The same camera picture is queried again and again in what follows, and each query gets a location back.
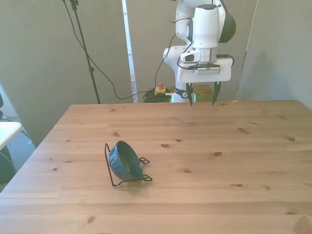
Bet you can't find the black tripod stand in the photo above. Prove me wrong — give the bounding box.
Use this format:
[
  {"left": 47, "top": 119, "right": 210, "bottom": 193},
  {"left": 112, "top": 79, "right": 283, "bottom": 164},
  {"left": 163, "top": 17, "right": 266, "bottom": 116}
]
[{"left": 62, "top": 0, "right": 101, "bottom": 104}]

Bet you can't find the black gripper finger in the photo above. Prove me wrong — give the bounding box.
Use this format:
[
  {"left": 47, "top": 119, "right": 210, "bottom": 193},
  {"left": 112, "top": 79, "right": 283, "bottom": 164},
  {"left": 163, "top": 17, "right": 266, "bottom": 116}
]
[
  {"left": 186, "top": 82, "right": 195, "bottom": 107},
  {"left": 211, "top": 81, "right": 221, "bottom": 106}
]

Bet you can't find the yellow emergency stop button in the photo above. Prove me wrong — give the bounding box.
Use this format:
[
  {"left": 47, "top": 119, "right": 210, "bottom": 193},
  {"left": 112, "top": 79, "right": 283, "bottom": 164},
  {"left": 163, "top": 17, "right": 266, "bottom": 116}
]
[{"left": 155, "top": 82, "right": 167, "bottom": 96}]

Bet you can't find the white side table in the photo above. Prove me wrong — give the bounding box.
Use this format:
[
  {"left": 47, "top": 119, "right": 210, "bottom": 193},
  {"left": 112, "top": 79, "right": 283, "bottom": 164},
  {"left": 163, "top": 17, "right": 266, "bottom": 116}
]
[{"left": 0, "top": 121, "right": 23, "bottom": 150}]

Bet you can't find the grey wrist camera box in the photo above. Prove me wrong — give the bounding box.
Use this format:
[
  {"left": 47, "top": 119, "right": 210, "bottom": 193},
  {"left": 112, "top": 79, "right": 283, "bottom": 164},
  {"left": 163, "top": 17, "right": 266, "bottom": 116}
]
[{"left": 194, "top": 63, "right": 222, "bottom": 75}]

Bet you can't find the green coiled cable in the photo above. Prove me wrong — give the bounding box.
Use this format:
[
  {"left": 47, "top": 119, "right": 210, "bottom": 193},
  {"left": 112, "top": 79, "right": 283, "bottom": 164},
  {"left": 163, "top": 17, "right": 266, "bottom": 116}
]
[{"left": 142, "top": 89, "right": 175, "bottom": 103}]

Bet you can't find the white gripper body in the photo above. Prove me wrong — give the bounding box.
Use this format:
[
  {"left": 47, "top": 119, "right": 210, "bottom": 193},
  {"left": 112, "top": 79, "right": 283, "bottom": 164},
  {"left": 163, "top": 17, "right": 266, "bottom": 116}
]
[{"left": 177, "top": 58, "right": 232, "bottom": 83}]

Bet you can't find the black wire bowl stand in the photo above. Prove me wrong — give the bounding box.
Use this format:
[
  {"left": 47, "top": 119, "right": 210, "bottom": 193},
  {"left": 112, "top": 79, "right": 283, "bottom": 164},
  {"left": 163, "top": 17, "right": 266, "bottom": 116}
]
[{"left": 104, "top": 143, "right": 153, "bottom": 188}]

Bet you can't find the long black cable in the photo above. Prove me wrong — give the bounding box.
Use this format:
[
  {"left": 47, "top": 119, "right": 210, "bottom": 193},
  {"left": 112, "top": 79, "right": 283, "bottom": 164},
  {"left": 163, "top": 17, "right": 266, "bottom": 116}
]
[{"left": 62, "top": 0, "right": 177, "bottom": 100}]

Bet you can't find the white vertical rail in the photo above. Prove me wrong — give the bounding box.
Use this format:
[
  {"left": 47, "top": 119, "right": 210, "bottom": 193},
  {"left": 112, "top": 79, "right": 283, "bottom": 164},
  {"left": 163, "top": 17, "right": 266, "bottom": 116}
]
[{"left": 121, "top": 0, "right": 138, "bottom": 103}]

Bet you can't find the dark blue bowl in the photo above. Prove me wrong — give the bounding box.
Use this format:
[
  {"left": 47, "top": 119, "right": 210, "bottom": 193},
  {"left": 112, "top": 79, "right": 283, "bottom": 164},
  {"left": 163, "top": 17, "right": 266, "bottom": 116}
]
[{"left": 107, "top": 140, "right": 143, "bottom": 180}]

